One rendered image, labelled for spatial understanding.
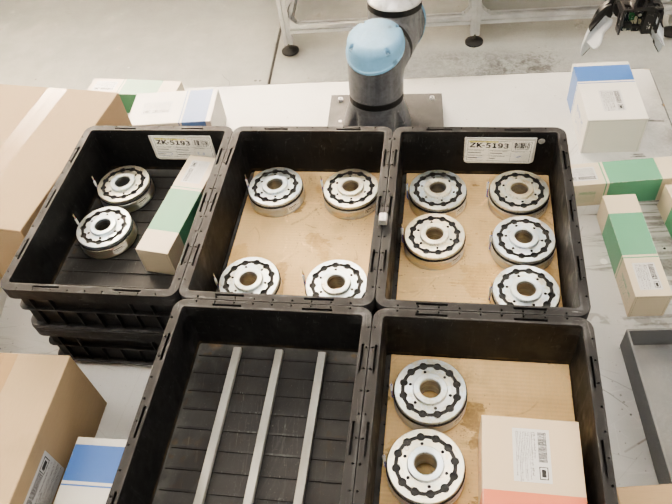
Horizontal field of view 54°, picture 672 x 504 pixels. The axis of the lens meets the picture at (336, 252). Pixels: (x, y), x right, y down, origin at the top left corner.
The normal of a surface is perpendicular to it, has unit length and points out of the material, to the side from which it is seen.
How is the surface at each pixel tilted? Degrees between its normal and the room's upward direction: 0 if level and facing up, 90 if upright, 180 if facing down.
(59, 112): 0
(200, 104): 0
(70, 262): 0
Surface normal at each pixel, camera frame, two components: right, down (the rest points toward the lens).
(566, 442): -0.10, -0.64
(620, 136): -0.07, 0.77
